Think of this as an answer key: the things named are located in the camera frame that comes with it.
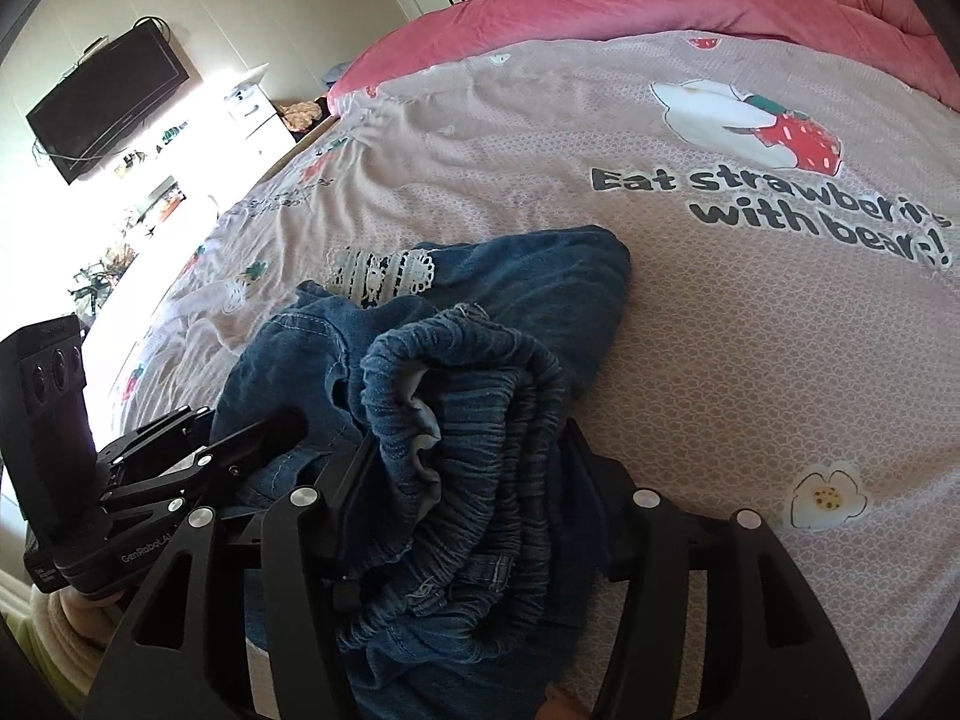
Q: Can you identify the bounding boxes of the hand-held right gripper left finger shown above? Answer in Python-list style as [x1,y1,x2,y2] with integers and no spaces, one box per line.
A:
[82,431,385,720]

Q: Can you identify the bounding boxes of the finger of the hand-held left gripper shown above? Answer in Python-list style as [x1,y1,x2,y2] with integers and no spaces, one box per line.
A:
[94,403,217,477]
[105,406,310,522]

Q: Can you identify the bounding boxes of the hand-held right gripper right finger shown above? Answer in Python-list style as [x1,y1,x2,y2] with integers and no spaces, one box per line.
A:
[566,420,871,720]

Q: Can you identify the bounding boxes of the blue denim garment with lace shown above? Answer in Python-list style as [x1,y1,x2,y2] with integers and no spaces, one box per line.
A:
[210,223,635,720]

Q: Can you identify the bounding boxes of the person's left forearm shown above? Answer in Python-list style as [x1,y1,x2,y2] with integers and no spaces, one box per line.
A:
[30,585,132,698]

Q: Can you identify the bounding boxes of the person's right hand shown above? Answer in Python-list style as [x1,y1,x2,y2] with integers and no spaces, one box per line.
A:
[540,682,595,720]

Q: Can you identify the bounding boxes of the pink strawberry printed bed sheet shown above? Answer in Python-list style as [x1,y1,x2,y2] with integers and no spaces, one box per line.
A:
[82,30,960,720]

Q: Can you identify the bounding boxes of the cluttered white desk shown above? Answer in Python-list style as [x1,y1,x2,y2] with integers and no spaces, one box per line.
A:
[67,120,226,331]

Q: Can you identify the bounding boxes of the white drawer cabinet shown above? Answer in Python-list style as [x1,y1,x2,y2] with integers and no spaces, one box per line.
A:
[225,64,295,160]

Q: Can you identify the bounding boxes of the yellow crumpled cloth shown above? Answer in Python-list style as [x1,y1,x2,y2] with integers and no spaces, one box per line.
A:
[277,100,325,133]

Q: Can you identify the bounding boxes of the pink quilt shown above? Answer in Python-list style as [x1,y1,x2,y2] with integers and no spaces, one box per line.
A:
[328,0,960,117]

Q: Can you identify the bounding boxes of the black wall television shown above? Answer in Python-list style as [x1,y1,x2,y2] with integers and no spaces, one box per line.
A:
[26,22,190,185]

